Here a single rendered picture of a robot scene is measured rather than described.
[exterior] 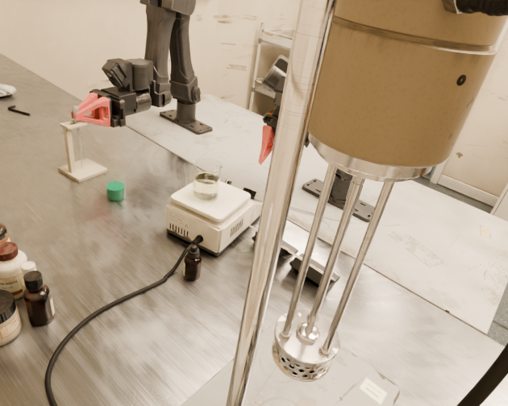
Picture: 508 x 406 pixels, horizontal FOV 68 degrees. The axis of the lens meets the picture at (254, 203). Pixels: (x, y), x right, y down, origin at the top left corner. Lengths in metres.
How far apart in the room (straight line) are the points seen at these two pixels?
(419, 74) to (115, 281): 0.58
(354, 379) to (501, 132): 3.02
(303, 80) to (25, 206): 0.79
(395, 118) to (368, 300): 0.54
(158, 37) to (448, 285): 0.88
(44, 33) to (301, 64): 1.99
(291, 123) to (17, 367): 0.52
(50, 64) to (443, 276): 1.90
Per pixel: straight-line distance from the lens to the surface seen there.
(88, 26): 2.22
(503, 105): 3.44
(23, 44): 2.11
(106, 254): 0.75
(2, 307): 0.61
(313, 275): 0.72
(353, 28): 0.24
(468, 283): 0.90
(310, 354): 0.40
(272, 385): 0.57
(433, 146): 0.25
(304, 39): 0.17
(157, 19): 1.07
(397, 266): 0.85
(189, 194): 0.75
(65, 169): 1.01
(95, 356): 0.60
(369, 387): 0.61
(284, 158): 0.18
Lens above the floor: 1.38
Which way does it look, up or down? 32 degrees down
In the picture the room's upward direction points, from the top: 10 degrees clockwise
